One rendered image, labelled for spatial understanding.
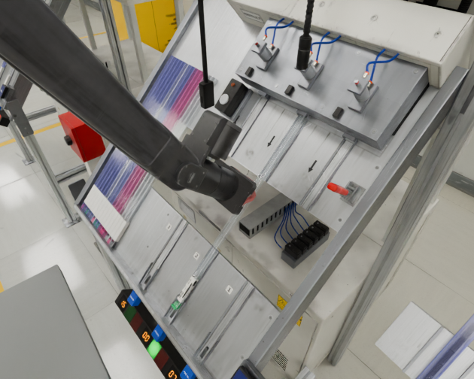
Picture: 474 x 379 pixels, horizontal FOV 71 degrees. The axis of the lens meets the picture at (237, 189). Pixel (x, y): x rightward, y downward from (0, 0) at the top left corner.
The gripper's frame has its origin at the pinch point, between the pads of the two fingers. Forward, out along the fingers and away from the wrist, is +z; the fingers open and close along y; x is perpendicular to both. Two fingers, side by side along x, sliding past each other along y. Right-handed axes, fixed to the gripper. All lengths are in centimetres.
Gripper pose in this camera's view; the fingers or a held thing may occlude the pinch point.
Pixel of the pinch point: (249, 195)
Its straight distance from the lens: 68.0
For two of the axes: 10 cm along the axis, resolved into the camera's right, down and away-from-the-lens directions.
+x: -5.4, 8.3, 1.3
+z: 5.2, 2.1, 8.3
